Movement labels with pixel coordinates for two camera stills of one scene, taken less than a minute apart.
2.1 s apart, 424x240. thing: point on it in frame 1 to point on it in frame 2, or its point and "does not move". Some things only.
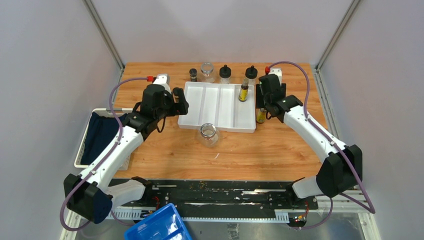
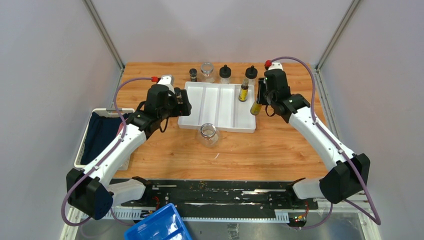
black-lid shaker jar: (225, 73) does not move
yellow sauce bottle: (261, 115) to (255, 108)
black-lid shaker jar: (251, 73) does not move
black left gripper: (178, 108) does not move
